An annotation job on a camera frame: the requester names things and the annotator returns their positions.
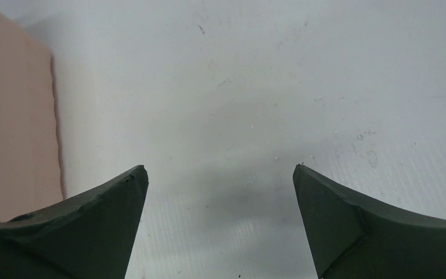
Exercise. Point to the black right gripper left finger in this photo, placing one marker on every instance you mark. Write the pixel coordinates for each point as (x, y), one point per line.
(90, 235)

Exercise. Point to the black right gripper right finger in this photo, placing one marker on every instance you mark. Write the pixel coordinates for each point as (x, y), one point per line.
(352, 235)

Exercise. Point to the pink plastic bin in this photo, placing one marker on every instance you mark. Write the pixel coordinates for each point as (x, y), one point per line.
(30, 174)

